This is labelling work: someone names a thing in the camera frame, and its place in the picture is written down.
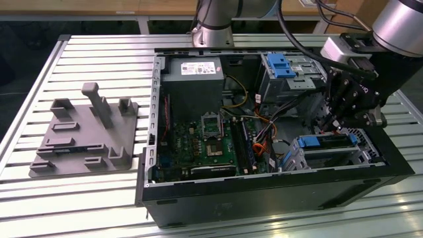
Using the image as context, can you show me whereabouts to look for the blue drive latch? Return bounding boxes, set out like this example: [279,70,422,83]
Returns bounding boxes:
[267,53,297,79]

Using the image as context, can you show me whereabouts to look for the red and black wire bundle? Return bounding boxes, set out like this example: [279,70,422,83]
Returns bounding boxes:
[253,115,279,144]

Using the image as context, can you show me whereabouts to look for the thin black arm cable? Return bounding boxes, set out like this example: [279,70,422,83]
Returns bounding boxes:
[188,0,203,34]

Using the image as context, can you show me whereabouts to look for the grey power supply unit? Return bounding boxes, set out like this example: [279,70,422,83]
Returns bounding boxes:
[160,57,226,122]

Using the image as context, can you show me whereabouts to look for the wooden desk with white frame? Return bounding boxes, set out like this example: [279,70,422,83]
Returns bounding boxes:
[0,0,338,34]

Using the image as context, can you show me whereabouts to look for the orange wire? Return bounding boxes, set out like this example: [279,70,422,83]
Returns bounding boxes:
[253,142,267,161]

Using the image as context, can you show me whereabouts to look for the black case fan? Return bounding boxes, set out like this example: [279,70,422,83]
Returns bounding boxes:
[307,111,327,134]

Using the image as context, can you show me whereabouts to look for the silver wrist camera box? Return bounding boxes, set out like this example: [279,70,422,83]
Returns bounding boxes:
[319,37,373,65]

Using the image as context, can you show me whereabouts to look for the black sleeved wire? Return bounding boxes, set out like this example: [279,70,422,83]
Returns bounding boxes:
[270,89,329,123]

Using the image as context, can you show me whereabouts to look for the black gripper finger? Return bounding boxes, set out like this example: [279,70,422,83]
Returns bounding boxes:
[334,79,387,129]
[322,69,351,132]

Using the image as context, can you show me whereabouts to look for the metal disk bay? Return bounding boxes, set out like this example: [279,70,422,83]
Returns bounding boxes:
[289,133,386,172]

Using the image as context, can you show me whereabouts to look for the black RAM slot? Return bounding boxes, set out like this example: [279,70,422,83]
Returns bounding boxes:
[230,118,251,175]

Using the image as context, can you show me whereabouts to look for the black PC case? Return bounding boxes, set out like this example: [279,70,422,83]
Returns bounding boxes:
[135,46,417,229]

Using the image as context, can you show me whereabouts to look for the metal socket cover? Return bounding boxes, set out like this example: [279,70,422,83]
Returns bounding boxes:
[200,111,226,139]

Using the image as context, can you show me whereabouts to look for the CPU socket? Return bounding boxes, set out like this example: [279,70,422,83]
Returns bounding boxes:
[204,141,226,158]

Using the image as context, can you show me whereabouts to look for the hard disk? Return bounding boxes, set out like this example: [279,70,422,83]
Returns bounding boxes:
[297,133,358,149]

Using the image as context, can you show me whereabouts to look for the yellow wire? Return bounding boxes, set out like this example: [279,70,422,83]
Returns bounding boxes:
[220,74,250,110]

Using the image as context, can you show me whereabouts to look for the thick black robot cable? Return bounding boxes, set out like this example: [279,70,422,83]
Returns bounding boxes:
[277,0,379,80]

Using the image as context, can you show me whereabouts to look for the green motherboard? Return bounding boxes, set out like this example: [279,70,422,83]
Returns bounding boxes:
[158,109,275,178]

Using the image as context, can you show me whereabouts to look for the black graphics card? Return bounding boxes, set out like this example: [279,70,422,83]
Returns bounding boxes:
[190,165,238,177]

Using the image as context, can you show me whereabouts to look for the metal optical drive cage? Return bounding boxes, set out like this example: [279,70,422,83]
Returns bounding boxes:
[259,53,334,105]

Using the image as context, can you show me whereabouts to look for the grey parts rack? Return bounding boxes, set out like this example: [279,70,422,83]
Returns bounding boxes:
[28,82,140,179]

